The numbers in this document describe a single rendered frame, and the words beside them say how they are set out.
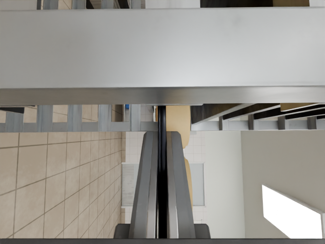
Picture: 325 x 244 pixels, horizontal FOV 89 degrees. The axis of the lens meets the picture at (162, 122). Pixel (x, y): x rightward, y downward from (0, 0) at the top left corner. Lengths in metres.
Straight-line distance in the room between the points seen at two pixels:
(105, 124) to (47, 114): 0.18
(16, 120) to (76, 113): 0.18
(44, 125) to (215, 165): 4.13
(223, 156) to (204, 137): 0.66
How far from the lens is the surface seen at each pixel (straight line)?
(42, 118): 0.62
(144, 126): 0.51
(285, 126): 0.59
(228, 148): 4.52
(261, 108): 0.34
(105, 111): 0.54
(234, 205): 4.86
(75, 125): 0.57
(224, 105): 0.24
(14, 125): 0.68
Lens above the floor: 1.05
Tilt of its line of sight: level
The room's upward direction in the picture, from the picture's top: 89 degrees clockwise
